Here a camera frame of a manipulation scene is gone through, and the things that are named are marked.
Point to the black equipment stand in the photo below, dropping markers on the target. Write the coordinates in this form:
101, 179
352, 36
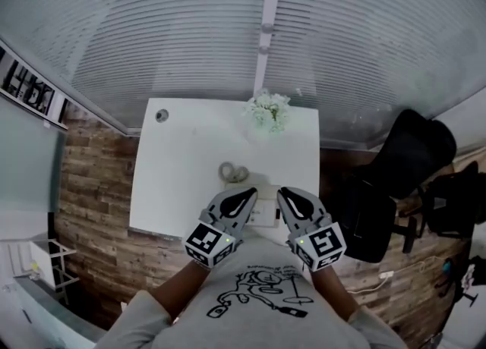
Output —
457, 287

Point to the white shelf rack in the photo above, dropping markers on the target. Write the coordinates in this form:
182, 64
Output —
38, 260

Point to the small yellow object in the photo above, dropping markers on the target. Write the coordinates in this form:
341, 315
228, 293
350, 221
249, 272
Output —
35, 266

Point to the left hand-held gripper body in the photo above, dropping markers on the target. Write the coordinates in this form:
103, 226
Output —
209, 243

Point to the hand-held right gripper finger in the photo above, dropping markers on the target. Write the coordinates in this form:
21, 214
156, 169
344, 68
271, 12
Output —
313, 205
288, 212

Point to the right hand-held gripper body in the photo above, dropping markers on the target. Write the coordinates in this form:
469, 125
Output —
322, 245

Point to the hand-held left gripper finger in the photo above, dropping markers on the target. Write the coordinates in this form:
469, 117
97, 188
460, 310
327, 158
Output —
220, 203
248, 214

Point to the small teal object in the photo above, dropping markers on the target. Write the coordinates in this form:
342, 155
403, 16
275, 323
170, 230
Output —
449, 265

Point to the person's right forearm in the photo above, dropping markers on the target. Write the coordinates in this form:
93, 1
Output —
332, 294

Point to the grey printed t-shirt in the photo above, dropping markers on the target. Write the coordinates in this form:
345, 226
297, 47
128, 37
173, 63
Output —
266, 332

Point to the white flower bouquet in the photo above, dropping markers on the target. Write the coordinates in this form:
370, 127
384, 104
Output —
266, 110

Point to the white desk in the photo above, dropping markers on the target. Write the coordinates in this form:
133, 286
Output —
182, 158

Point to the grey glass table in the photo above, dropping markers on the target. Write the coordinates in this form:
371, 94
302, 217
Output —
49, 309

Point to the person's left forearm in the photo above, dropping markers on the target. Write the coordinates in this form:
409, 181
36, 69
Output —
178, 294

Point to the black office chair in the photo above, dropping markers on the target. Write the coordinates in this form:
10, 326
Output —
452, 203
410, 158

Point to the white telephone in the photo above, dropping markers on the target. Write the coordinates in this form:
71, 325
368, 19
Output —
266, 211

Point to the white vase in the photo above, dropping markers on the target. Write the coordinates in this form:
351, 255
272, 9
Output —
258, 135

